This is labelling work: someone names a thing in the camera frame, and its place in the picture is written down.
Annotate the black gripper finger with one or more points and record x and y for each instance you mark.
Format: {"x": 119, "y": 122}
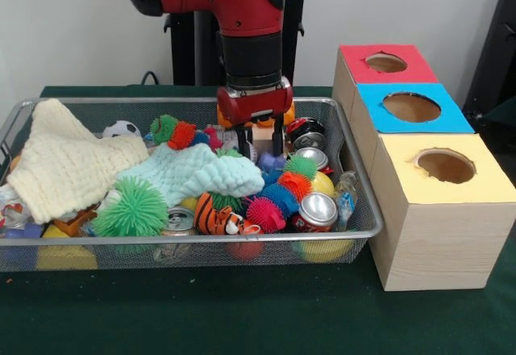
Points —
{"x": 277, "y": 137}
{"x": 243, "y": 141}

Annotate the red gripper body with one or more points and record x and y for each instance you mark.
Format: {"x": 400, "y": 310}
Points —
{"x": 258, "y": 105}

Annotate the orange building block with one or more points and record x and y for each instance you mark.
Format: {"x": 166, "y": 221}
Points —
{"x": 290, "y": 116}

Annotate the purple toy block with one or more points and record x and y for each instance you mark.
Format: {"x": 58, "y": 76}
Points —
{"x": 268, "y": 160}

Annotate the red soda can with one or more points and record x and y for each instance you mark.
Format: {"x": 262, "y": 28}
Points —
{"x": 314, "y": 214}

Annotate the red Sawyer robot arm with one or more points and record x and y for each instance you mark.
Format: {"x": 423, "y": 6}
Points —
{"x": 225, "y": 0}

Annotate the clear mesh bin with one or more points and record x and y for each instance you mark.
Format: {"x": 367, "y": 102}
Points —
{"x": 201, "y": 254}

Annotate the wooden box with three holes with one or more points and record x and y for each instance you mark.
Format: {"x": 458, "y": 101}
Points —
{"x": 439, "y": 242}

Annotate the small multicolour spiky caterpillar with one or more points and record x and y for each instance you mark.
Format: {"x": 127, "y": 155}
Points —
{"x": 181, "y": 135}

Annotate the mint knitted cloth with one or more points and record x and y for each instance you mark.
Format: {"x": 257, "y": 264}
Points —
{"x": 189, "y": 173}

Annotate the large multicolour spiky caterpillar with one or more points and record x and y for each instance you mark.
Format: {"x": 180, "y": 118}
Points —
{"x": 282, "y": 201}

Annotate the tiger plush toy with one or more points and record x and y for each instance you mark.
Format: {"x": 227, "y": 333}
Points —
{"x": 209, "y": 214}

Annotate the small soccer ball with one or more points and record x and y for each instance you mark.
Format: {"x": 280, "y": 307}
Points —
{"x": 121, "y": 129}

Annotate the green spiky ball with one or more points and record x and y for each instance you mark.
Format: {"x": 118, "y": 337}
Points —
{"x": 131, "y": 210}

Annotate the cream knitted cloth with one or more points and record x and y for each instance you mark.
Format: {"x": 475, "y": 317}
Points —
{"x": 64, "y": 161}

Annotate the dark green side tablecloth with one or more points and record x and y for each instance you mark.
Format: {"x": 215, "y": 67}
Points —
{"x": 504, "y": 111}

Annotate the black stand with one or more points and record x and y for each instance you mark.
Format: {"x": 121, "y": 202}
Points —
{"x": 498, "y": 68}

